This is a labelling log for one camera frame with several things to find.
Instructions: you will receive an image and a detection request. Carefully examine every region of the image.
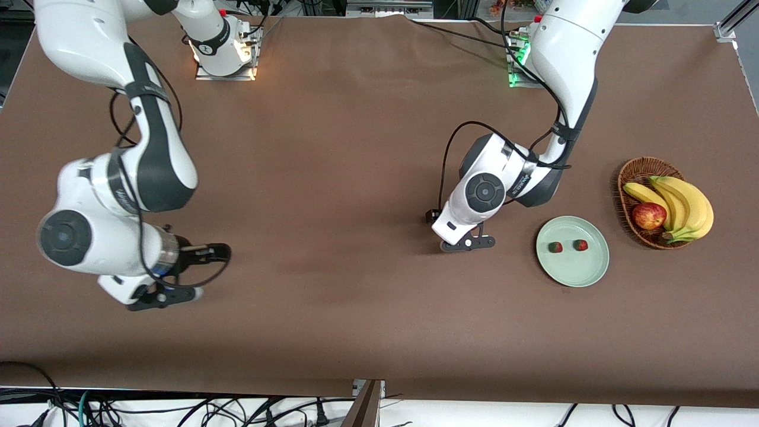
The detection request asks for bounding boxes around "yellow banana bunch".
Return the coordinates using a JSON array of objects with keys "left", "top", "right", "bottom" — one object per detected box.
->
[{"left": 623, "top": 176, "right": 715, "bottom": 244}]

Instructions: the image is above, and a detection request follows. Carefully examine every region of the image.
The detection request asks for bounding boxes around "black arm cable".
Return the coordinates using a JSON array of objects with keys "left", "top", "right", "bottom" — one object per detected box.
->
[
  {"left": 109, "top": 36, "right": 233, "bottom": 291},
  {"left": 438, "top": 0, "right": 573, "bottom": 214}
]

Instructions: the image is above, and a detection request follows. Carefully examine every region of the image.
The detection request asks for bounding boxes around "green floor cable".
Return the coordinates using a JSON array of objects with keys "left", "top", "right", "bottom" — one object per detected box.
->
[{"left": 77, "top": 390, "right": 98, "bottom": 427}]

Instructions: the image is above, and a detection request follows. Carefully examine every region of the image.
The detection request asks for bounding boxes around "red yellow apple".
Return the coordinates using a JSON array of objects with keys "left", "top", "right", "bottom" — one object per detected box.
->
[{"left": 632, "top": 202, "right": 668, "bottom": 231}]

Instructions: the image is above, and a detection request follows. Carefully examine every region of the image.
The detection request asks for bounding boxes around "long black table cable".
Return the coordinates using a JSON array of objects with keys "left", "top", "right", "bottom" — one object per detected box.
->
[{"left": 406, "top": 17, "right": 512, "bottom": 48}]

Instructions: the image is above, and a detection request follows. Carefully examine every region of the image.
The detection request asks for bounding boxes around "black cable with plug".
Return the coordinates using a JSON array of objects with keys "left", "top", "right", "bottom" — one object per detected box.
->
[{"left": 308, "top": 399, "right": 333, "bottom": 427}]

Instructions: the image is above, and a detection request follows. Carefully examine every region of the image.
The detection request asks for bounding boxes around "pale green round plate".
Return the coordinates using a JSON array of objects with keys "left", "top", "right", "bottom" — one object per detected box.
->
[{"left": 535, "top": 215, "right": 610, "bottom": 288}]

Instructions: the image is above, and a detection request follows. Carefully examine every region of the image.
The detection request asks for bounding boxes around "brown wicker fruit basket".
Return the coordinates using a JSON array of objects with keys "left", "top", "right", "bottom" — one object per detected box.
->
[{"left": 617, "top": 157, "right": 694, "bottom": 250}]

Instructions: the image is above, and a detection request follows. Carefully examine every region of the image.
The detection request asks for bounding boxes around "black looped floor cable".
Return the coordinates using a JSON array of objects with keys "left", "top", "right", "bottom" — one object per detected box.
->
[{"left": 0, "top": 361, "right": 66, "bottom": 427}]

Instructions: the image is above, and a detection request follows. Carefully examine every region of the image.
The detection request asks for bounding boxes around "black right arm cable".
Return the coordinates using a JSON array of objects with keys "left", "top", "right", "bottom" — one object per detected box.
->
[{"left": 109, "top": 36, "right": 233, "bottom": 291}]

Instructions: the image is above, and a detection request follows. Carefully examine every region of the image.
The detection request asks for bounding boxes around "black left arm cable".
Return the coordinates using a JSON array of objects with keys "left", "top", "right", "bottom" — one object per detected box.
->
[{"left": 438, "top": 0, "right": 573, "bottom": 214}]

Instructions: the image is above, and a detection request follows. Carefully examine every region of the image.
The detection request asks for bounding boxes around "brown metal post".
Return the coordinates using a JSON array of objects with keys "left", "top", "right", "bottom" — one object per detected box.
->
[{"left": 341, "top": 380, "right": 385, "bottom": 427}]

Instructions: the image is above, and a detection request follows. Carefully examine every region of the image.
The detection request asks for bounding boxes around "aluminium frame profile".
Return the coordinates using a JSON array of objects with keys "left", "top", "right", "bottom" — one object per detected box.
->
[{"left": 713, "top": 0, "right": 759, "bottom": 43}]

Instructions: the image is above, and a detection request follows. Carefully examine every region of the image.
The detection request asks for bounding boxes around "colourful small items pile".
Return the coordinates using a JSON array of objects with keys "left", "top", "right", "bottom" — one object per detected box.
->
[{"left": 489, "top": 0, "right": 534, "bottom": 17}]

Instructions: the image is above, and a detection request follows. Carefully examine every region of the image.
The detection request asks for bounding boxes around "grey metal box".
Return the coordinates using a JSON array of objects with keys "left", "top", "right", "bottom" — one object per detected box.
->
[{"left": 346, "top": 0, "right": 435, "bottom": 18}]

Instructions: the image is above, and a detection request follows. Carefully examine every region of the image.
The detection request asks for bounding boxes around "brown table cover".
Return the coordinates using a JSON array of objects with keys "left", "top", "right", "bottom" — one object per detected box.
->
[{"left": 0, "top": 11, "right": 759, "bottom": 410}]

